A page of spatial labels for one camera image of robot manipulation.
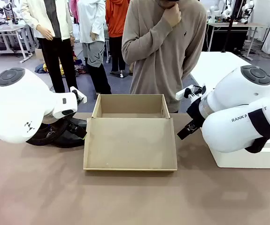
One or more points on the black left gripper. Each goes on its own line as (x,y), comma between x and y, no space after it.
(72,123)

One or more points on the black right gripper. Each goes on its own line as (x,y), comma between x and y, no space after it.
(195,112)

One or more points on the black leather buckle shoe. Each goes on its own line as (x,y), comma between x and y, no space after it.
(69,140)

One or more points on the brown cardboard shoe box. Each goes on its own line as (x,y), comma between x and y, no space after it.
(130,140)

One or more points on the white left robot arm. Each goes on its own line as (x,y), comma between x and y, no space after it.
(19,105)

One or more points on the person's right forearm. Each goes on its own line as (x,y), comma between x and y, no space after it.
(144,39)

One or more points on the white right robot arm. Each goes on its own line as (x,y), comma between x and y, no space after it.
(238,93)

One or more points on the person's right hand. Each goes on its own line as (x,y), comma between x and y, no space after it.
(172,15)

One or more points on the person in beige sweater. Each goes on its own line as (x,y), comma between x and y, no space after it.
(163,70)

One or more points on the large white side table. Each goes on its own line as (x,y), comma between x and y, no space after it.
(210,63)

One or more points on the colourful clothes pile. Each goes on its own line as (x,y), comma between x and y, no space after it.
(39,68)

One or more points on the black stand pole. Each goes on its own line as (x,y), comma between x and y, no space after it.
(229,28)

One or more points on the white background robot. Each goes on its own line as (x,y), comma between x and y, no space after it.
(247,10)
(219,9)

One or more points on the white background table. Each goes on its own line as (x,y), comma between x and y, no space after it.
(3,28)

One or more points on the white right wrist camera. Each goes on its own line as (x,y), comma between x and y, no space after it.
(184,92)

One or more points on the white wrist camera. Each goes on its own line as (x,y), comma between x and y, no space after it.
(74,92)
(184,92)

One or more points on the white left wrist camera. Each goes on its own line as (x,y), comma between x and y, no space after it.
(74,92)

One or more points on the white robot pedestal box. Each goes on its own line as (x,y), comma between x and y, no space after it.
(242,159)

